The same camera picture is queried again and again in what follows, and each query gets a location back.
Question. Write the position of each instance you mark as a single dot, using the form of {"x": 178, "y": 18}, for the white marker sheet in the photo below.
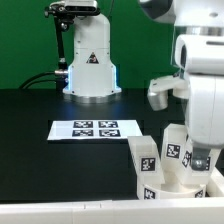
{"x": 93, "y": 129}

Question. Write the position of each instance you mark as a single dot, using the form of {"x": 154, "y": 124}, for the black camera on stand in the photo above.
{"x": 64, "y": 12}

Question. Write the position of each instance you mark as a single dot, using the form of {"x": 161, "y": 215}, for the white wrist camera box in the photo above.
{"x": 198, "y": 54}

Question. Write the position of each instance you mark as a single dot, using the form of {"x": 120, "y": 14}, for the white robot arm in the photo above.
{"x": 90, "y": 74}

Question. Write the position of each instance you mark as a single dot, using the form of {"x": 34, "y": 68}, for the white L-shaped wall fixture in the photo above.
{"x": 208, "y": 210}

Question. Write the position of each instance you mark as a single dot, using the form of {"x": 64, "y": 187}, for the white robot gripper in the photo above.
{"x": 204, "y": 113}

